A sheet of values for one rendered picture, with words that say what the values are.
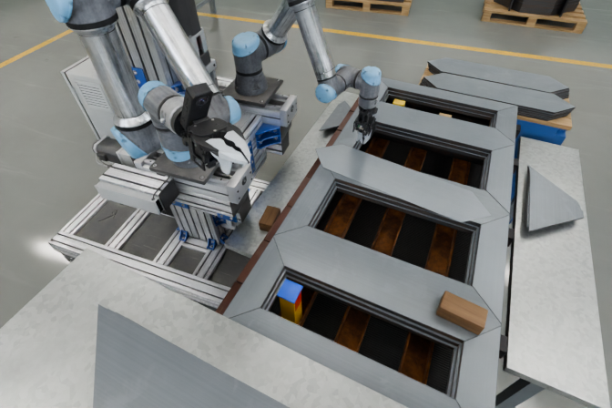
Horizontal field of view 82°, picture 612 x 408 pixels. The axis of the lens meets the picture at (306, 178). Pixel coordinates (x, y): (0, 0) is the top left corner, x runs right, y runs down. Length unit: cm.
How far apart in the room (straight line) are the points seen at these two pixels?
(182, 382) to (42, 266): 197
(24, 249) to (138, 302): 194
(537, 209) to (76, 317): 159
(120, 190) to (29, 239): 155
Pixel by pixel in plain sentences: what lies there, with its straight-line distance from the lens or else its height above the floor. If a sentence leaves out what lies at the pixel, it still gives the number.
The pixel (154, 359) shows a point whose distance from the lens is 90.
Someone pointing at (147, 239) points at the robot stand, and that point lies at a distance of 225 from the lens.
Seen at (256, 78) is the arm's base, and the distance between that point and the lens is 160.
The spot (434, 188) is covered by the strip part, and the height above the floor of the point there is 87.
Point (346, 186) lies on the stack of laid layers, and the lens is 143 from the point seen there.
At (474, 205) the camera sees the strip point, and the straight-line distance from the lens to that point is 146.
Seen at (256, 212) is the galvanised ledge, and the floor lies 68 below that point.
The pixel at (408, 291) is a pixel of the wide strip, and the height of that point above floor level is 87.
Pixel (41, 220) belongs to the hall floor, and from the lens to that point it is 301.
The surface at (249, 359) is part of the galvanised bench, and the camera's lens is 88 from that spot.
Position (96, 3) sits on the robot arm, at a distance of 100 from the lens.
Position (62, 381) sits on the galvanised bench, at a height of 105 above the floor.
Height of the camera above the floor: 187
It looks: 45 degrees down
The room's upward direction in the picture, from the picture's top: 1 degrees counter-clockwise
